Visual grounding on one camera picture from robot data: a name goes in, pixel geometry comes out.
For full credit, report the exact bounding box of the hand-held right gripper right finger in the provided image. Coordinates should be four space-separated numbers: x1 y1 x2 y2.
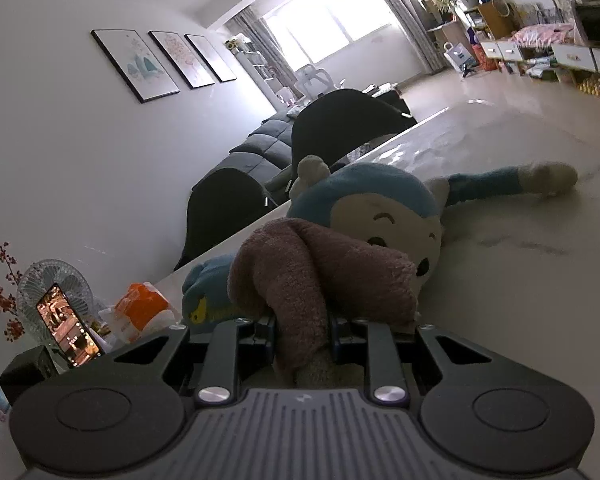
328 316 496 406

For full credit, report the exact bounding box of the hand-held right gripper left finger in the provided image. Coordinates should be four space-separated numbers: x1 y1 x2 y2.
107 312 279 407

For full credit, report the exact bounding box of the blue plush monkey toy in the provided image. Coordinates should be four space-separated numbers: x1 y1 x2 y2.
181 155 578 388

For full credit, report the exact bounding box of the black dining chair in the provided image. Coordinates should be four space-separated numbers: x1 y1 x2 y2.
174 167 278 272
291 88 417 173

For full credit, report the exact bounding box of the orange tissue pack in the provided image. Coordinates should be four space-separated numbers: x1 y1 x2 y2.
98 282 177 345

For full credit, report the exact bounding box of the grey sofa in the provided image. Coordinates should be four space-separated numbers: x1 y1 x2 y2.
195 110 311 206

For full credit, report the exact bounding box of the black smartphone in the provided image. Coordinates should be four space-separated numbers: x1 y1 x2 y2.
36 282 106 368

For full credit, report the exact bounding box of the white desk fan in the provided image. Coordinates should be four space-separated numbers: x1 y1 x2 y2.
16 259 96 348

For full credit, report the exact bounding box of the black box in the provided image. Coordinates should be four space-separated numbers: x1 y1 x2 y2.
0 345 61 406

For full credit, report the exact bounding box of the white office chair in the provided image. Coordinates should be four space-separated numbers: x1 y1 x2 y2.
295 63 338 101

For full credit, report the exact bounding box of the red berry branch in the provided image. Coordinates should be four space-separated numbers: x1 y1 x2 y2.
0 242 26 343

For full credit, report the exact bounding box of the white tall shelf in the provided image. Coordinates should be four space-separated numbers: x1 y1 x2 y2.
225 35 281 101

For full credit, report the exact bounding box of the grey curtain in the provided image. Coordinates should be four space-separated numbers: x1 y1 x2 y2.
357 0 446 76
230 10 301 106

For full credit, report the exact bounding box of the black framed pale picture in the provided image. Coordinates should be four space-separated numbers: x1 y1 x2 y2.
185 34 237 83

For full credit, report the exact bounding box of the black framed pink picture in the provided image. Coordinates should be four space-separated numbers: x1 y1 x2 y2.
148 31 216 90

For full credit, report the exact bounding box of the black framed blue picture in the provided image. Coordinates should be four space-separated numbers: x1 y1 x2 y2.
91 29 181 104

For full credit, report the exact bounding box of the white paper bag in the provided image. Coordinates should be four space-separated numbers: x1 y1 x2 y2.
442 41 476 71

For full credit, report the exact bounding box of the wooden shelf cabinet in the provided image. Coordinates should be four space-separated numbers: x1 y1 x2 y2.
462 0 518 43

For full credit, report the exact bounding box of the white low cabinet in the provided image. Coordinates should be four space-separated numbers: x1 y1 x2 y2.
480 35 600 78

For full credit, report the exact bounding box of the pink patterned cloth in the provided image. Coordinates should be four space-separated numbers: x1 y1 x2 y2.
510 22 576 48

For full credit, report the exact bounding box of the standing picture frame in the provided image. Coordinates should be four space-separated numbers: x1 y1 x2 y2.
547 0 578 26

